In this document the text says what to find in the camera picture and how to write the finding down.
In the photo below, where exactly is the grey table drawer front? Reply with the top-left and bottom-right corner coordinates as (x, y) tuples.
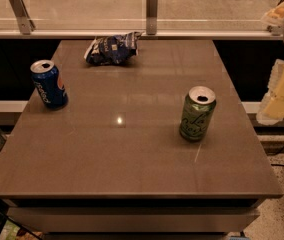
(8, 207), (259, 233)

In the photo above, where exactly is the green soda can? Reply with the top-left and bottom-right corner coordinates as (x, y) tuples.
(179, 86), (217, 142)

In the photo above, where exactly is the blue crumpled chip bag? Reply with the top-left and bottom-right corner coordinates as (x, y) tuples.
(84, 32), (142, 66)

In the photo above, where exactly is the left metal railing bracket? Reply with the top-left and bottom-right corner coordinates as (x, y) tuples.
(9, 0), (35, 35)

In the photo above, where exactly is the colourful package under table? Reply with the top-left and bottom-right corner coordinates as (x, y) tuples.
(0, 221), (43, 240)

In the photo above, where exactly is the middle metal railing bracket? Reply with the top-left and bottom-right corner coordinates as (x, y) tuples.
(146, 0), (158, 35)

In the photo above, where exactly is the blue Pepsi can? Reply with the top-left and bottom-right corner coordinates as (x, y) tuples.
(30, 60), (68, 110)

